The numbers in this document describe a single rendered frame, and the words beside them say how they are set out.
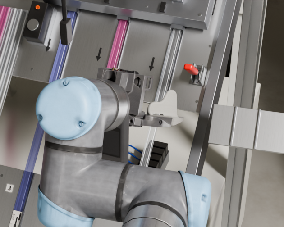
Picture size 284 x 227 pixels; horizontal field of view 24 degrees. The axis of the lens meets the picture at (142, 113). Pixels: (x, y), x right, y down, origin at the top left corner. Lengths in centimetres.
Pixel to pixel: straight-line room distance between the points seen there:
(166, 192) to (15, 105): 114
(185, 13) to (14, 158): 68
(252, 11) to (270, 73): 184
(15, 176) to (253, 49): 55
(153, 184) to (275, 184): 179
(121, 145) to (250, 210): 151
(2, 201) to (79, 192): 51
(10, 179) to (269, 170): 149
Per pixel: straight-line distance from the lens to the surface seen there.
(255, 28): 137
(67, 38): 117
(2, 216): 131
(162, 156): 159
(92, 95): 80
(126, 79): 96
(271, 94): 304
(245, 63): 143
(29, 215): 129
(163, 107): 105
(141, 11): 124
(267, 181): 257
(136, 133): 175
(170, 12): 123
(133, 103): 99
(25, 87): 196
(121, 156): 99
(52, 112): 80
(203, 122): 121
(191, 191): 80
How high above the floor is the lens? 169
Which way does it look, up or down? 36 degrees down
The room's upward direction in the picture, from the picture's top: straight up
